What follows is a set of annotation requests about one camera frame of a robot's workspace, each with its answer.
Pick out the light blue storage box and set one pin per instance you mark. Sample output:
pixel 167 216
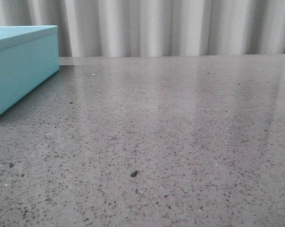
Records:
pixel 28 56

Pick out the small black debris piece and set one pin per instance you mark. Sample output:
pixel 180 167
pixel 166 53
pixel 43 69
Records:
pixel 133 174

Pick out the grey pleated curtain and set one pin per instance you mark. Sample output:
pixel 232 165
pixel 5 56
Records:
pixel 151 28

